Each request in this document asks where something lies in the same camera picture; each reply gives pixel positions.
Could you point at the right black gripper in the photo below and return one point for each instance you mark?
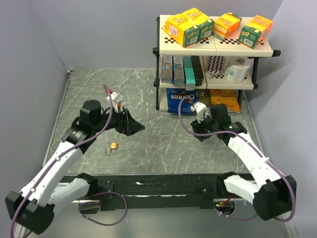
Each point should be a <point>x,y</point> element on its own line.
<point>197,128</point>

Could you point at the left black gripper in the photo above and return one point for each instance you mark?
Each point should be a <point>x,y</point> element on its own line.
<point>126,123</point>

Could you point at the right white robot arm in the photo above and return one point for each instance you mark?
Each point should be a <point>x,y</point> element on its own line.
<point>271,192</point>

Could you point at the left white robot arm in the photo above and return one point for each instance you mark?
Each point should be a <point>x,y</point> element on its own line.
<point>36,204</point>

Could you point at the small brass padlock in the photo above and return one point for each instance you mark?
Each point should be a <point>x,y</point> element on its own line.
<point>113,146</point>

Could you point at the brown snack bag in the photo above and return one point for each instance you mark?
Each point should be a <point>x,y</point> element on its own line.
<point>204,96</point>

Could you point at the yellow honey dijon bag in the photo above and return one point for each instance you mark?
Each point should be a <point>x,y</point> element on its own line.
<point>227,97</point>

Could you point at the blue Doritos bag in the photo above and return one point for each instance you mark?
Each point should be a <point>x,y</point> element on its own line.
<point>175,95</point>

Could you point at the black green box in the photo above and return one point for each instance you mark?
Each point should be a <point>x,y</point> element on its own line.
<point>197,69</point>

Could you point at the teal box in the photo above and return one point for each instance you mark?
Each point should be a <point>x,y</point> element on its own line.
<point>189,73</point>

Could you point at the beige three tier shelf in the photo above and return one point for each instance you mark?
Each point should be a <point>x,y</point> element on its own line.
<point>211,46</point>

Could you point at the purple zigzag sponge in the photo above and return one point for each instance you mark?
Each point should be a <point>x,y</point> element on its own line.
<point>215,65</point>

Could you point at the toilet paper roll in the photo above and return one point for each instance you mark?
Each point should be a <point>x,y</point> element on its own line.
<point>237,69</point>

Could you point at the orange green sponge box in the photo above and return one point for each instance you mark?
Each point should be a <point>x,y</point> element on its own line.
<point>254,31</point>

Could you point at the yellow sponge box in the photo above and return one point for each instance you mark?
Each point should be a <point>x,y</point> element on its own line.
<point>205,23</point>
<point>182,29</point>

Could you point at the orange sponge pack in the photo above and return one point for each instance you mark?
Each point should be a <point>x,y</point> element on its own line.
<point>226,24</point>

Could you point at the yellow sponge box left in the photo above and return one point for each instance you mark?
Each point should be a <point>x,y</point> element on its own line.
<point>182,29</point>

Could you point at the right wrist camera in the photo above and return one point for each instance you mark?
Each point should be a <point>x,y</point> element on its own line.
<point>201,111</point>

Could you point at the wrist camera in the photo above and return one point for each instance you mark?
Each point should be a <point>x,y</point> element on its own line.
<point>201,111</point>
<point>115,98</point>

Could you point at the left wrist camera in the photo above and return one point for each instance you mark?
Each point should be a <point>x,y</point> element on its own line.
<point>115,98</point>

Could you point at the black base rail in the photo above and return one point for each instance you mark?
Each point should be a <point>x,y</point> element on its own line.
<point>156,191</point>

